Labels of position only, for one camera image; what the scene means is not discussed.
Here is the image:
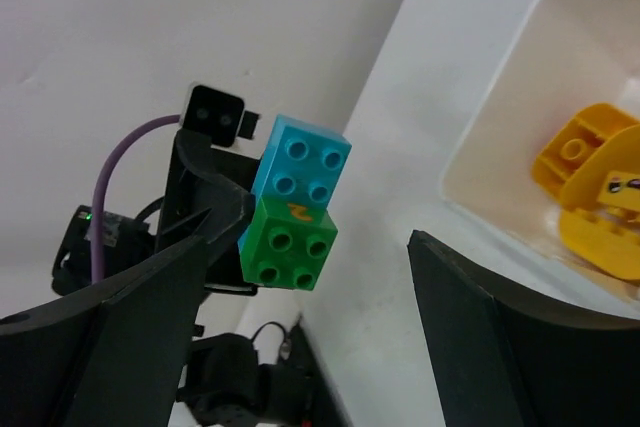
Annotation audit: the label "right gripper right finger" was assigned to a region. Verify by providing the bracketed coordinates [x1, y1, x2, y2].
[407, 231, 639, 426]

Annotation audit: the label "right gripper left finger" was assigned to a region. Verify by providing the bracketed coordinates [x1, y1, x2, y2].
[1, 238, 206, 426]

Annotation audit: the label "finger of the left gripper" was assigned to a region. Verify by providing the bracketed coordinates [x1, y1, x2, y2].
[155, 128, 255, 266]

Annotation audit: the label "green number two lego brick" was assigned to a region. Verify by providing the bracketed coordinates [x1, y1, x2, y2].
[238, 197, 338, 291]

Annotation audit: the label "blue long lego brick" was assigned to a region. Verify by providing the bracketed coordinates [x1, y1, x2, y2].
[237, 113, 353, 253]

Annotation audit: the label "yellow curved lego brick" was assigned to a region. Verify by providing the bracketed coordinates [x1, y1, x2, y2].
[531, 103, 639, 207]

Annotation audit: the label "small yellow lego brick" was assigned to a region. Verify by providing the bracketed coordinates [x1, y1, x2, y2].
[597, 170, 639, 223]

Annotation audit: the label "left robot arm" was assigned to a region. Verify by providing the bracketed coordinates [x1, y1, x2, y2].
[47, 130, 322, 426]

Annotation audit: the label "white three-compartment tray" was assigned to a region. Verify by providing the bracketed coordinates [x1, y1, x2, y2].
[441, 0, 639, 316]

